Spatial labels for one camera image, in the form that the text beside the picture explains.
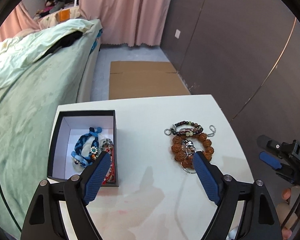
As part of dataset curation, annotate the blue braided bracelet with flowers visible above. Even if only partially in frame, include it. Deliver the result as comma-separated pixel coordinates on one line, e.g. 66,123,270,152
71,126,103,168

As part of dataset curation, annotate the dark mixed bead bracelet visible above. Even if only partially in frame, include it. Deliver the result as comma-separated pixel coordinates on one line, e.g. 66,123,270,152
170,120,204,138

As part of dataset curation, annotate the red string bracelet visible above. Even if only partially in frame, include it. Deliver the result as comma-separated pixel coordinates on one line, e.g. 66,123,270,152
101,146,116,183

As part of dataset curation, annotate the brown rudraksha bead bracelet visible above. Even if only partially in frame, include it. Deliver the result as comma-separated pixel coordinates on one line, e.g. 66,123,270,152
171,132,215,169

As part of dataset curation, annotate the black jewelry box white interior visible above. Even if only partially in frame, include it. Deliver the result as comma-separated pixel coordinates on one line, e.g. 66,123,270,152
47,110,119,186

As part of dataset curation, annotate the person's right hand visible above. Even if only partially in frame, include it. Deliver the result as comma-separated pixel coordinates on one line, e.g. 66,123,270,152
276,186,300,239

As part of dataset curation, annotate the dark brown wardrobe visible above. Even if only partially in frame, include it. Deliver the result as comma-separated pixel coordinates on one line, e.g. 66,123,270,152
161,0,300,201

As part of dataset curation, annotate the green bed sheet mattress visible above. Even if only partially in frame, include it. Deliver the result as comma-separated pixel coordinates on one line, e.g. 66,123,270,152
0,19,102,238

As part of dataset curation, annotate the flat brown cardboard sheet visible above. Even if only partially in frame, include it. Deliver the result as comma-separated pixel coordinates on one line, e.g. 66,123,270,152
109,61,190,100

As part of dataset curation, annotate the light green duvet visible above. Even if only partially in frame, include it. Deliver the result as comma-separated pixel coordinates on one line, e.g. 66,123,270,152
0,18,101,89

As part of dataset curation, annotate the pink curtain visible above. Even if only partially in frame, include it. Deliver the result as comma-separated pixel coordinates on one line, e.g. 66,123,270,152
79,0,171,47

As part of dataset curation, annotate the patterned pillow orange patch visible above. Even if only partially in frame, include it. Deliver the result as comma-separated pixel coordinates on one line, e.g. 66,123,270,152
38,6,81,30

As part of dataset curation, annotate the stuffed toys pile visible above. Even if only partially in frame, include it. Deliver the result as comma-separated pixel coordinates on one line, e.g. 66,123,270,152
33,0,65,21

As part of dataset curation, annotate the black cable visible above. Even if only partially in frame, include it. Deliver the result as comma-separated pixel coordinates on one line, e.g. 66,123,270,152
280,187,300,230

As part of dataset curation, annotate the silver chain keyring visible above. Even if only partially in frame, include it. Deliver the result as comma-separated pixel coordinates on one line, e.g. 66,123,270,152
164,121,217,174

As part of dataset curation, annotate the white wall socket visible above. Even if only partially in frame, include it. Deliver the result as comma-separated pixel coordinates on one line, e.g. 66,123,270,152
174,29,181,39

